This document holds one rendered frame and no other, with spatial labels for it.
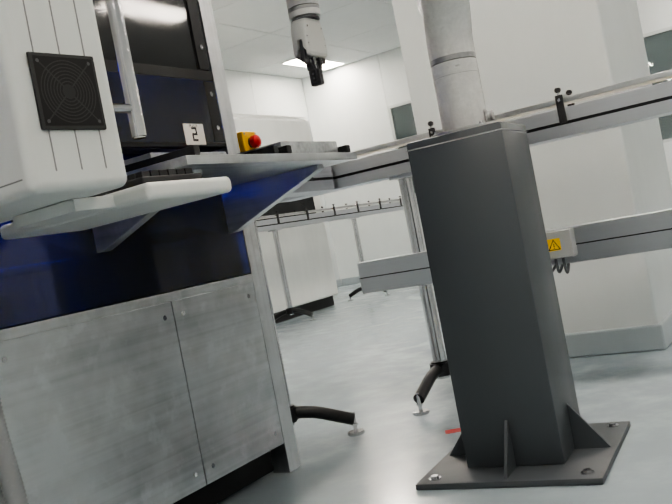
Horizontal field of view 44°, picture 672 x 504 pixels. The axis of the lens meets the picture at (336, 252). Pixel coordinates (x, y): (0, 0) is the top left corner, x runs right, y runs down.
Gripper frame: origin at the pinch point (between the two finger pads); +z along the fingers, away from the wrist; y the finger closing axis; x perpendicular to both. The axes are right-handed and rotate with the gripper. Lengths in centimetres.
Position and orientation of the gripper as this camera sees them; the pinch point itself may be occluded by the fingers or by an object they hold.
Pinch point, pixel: (316, 77)
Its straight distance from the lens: 222.5
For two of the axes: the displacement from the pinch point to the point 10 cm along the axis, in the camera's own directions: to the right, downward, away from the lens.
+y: -5.1, 1.1, -8.5
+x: 8.4, -1.5, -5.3
